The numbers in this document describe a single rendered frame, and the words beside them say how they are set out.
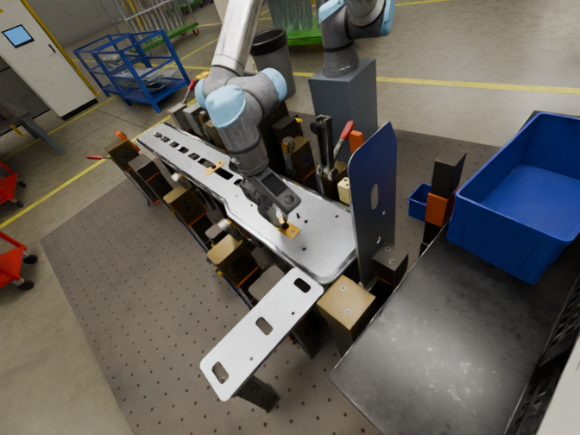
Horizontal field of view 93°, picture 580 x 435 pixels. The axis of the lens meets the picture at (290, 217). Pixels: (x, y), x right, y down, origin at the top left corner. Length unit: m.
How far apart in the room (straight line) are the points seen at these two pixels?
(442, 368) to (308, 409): 0.44
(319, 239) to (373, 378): 0.33
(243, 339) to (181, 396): 0.44
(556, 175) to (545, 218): 0.14
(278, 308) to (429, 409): 0.31
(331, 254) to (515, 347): 0.36
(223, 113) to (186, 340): 0.79
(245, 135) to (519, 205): 0.59
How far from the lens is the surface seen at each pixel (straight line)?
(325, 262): 0.66
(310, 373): 0.89
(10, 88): 8.27
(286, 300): 0.64
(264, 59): 3.76
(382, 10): 1.11
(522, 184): 0.81
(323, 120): 0.72
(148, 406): 1.09
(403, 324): 0.56
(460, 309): 0.59
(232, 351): 0.64
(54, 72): 7.53
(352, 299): 0.54
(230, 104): 0.54
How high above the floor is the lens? 1.55
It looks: 45 degrees down
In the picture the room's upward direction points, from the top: 21 degrees counter-clockwise
